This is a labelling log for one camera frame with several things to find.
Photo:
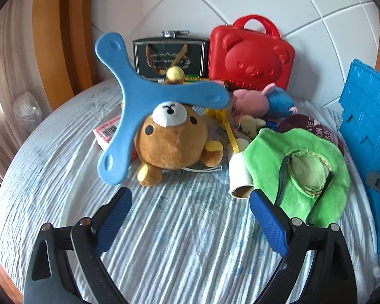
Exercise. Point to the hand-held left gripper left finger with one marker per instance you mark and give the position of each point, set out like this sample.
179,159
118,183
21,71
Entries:
114,218

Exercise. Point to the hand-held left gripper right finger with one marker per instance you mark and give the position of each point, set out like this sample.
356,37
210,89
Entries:
269,224

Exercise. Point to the white paper roll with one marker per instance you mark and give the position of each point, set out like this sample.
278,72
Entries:
239,174

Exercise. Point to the blue plastic crate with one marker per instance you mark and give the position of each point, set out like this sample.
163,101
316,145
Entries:
367,117

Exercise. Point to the brown bear plush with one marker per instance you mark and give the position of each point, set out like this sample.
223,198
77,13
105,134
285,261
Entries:
174,139

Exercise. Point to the white cloth-covered round desktop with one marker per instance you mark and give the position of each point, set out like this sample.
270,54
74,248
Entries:
183,243

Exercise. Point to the green leaf plush hat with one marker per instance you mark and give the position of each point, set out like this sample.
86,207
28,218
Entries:
272,155

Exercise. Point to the pink barcode box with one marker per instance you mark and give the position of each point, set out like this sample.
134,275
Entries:
106,133

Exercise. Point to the maroon printed cap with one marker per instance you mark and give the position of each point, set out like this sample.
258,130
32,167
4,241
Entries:
316,129

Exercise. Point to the small beige plush mouse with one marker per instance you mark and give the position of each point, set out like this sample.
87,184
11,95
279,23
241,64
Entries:
250,125

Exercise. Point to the yellow plastic toy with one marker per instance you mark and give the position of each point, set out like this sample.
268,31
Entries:
229,129

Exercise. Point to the blue three-blade boomerang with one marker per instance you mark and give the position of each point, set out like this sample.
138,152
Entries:
129,101

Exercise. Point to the pink pig plush blue body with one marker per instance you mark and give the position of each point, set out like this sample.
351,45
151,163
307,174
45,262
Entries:
272,99

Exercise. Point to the clear plastic bag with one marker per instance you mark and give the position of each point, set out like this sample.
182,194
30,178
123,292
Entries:
27,107

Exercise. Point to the yellow pompom ball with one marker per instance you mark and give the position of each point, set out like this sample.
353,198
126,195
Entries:
175,74

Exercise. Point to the green yellow flat box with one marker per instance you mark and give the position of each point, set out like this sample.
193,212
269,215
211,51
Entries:
194,76

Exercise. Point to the dark gift box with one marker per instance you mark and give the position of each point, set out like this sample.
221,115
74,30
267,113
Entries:
164,58

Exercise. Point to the red bear-face case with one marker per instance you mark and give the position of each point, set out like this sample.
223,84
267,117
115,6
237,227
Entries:
250,57

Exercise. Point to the beige curtain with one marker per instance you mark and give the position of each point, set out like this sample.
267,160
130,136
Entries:
9,79

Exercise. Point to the metal hip flask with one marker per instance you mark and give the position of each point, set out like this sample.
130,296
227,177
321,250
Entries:
175,33

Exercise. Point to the wooden door frame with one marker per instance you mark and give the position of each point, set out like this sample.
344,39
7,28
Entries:
63,38

